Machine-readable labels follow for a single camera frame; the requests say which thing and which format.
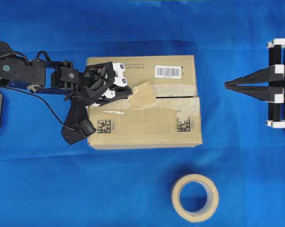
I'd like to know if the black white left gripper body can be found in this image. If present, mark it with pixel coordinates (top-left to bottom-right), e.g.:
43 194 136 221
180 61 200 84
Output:
84 62 128 107

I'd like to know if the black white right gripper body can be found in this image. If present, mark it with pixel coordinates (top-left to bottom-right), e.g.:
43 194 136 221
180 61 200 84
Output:
267 38 285 129

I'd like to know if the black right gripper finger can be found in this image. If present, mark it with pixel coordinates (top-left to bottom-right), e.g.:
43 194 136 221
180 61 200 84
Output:
225 85 284 103
225 64 285 86

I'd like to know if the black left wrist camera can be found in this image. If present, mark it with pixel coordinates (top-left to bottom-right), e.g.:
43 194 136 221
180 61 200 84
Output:
61 99 96 145

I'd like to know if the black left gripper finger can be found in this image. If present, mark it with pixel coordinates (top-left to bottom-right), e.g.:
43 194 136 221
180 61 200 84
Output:
94 95 128 106
115 86 133 97

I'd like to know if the beige masking tape roll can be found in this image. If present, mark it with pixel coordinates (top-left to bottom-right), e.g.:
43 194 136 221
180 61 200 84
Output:
170 174 219 223

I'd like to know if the black camera cable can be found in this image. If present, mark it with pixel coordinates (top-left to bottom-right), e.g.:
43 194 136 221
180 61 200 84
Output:
26 88 73 130

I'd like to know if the blue table cloth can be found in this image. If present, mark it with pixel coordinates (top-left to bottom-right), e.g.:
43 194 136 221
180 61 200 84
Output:
0 0 285 227

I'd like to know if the white barcode label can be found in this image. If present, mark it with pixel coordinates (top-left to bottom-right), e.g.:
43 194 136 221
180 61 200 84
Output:
154 65 181 79

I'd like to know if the beige tape strip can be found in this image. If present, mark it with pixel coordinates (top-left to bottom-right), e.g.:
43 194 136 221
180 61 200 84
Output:
128 82 156 109

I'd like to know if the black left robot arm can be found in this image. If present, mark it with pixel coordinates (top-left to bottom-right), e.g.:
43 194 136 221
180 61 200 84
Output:
0 41 133 106

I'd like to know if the brown cardboard box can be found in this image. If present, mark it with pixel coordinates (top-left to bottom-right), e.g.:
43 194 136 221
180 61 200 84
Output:
87 55 203 150

